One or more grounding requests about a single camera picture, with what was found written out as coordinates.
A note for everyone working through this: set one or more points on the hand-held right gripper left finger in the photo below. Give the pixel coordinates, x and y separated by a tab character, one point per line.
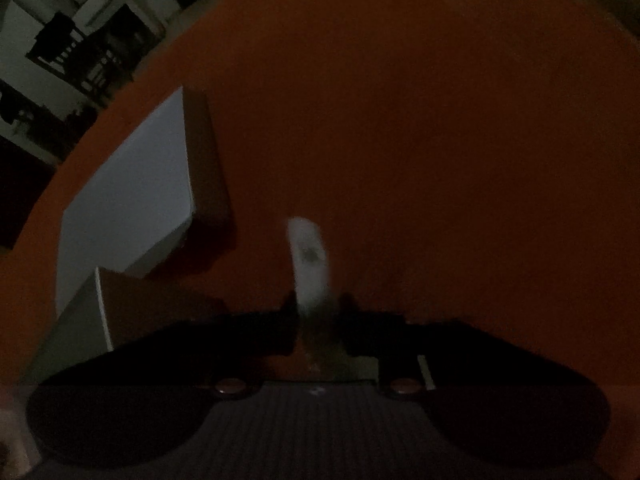
289	325

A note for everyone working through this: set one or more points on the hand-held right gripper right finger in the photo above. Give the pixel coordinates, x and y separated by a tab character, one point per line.
347	325

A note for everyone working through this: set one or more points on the white tube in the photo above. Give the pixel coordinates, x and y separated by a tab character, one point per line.
309	260

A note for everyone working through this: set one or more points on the white cardboard box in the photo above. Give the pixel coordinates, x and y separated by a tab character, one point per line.
75	330

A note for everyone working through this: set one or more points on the white box lid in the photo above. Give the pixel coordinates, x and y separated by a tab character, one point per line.
125	200

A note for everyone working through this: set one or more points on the dark wardrobe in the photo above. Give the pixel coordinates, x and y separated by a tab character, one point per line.
20	190

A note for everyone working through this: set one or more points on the dark wooden chair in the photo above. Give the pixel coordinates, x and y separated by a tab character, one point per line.
75	55

